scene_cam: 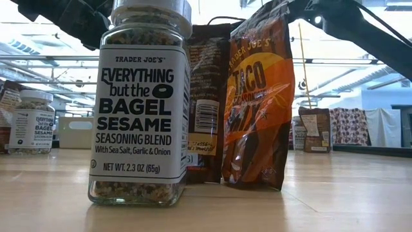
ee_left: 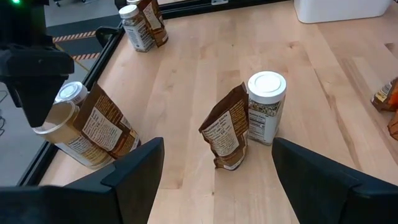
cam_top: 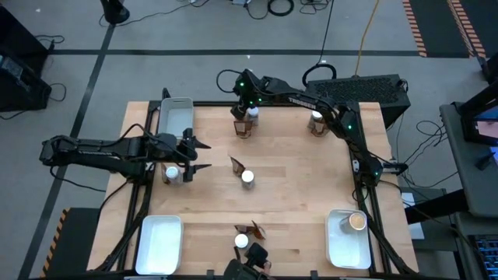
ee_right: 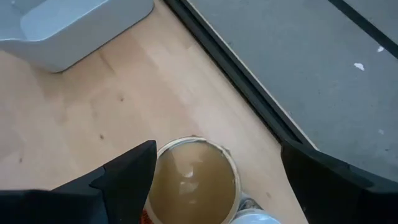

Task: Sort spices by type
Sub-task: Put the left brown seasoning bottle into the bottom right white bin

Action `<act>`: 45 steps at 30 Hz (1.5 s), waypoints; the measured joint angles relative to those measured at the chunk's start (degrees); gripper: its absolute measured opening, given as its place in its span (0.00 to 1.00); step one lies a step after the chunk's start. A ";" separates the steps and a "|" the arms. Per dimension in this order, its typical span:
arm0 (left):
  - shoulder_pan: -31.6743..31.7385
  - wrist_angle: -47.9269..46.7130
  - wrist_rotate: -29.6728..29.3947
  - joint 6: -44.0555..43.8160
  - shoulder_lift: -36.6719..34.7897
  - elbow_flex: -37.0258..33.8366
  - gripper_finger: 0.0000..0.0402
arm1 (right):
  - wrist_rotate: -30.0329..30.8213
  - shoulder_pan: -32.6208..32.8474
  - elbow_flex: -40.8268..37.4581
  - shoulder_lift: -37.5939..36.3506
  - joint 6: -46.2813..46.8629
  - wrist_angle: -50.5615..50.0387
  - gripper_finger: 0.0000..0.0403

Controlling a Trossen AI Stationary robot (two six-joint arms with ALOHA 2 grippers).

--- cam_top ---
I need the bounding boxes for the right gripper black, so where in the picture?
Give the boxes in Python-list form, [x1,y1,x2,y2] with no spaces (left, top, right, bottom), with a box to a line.
[230,68,274,121]

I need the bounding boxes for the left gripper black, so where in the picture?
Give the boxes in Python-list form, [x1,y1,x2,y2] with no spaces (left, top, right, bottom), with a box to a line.
[175,127,213,184]

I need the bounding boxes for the bagel sesame seasoning glass jar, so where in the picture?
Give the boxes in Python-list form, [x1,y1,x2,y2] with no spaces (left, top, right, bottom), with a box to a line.
[240,170,257,191]
[308,110,324,130]
[165,166,184,187]
[245,106,261,128]
[233,233,250,250]

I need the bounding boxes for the tan-lidded glass spice jar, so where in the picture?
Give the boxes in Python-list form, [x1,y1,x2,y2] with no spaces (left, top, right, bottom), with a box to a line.
[338,212,368,234]

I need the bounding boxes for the white plastic bin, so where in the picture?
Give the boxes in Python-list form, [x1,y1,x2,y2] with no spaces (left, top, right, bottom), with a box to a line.
[324,208,373,270]
[157,96,195,141]
[135,215,184,276]

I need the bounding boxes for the black computer case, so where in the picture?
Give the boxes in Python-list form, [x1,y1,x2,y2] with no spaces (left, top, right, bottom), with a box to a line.
[303,73,412,128]

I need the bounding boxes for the black mat orange hazard stripes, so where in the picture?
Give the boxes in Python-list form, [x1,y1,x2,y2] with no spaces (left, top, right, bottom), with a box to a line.
[40,207,102,279]
[402,0,487,59]

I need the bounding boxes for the black stand base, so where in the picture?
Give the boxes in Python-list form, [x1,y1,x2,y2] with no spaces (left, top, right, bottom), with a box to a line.
[99,0,132,25]

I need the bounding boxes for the black equipment case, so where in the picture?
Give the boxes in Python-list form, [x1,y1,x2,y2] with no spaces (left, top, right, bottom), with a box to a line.
[0,50,53,114]

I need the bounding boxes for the black desk beam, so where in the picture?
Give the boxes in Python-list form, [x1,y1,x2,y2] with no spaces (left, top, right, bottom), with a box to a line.
[404,188,468,225]

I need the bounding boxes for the black cabinet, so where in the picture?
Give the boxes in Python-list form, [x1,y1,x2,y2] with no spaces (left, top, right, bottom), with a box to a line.
[0,3,51,73]

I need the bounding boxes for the grey desk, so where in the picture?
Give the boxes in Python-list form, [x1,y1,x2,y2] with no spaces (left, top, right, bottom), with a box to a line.
[439,101,498,219]

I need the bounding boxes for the black computer monitor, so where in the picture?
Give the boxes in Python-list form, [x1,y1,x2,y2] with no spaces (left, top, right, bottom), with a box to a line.
[461,81,498,147]

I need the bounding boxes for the small black desk device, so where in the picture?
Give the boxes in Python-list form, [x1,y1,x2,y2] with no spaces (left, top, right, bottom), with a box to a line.
[475,151,497,171]

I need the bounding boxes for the black stand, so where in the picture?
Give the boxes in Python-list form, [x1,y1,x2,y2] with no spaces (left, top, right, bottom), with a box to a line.
[480,50,498,85]

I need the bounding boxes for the backlit black keyboard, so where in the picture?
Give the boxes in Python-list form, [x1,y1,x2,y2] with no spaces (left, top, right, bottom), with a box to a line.
[468,233,498,280]

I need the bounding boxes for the black aluminium table frame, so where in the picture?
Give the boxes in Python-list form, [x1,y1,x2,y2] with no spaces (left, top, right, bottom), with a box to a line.
[93,88,419,280]

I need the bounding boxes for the black looped cable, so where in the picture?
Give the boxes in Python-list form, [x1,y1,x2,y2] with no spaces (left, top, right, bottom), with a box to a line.
[301,0,338,89]

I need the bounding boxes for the coiled black cable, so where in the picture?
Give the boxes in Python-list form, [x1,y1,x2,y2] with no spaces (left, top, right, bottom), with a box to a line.
[267,0,296,17]

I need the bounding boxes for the yellow cable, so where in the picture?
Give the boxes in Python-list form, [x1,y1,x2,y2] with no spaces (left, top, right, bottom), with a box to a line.
[352,0,381,77]

